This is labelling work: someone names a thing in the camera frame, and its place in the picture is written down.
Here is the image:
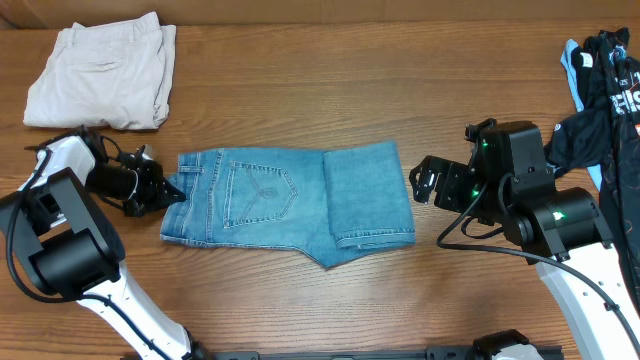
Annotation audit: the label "folded beige trousers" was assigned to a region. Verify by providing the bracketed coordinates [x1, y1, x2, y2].
[23, 12, 177, 130]

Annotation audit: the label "black printed shirt pile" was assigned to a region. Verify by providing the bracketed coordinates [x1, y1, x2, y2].
[545, 27, 639, 305]

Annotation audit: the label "blue denim jeans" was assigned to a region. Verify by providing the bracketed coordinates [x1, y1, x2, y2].
[160, 141, 416, 268]

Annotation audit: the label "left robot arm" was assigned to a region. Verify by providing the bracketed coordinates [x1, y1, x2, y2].
[1, 126, 212, 359]

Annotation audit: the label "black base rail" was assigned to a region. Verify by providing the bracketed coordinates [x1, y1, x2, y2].
[179, 330, 565, 360]

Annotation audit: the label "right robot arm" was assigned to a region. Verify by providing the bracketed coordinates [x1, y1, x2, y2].
[409, 118, 639, 359]

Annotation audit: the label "black left camera cable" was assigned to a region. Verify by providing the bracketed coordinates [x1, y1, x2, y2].
[4, 147, 176, 360]

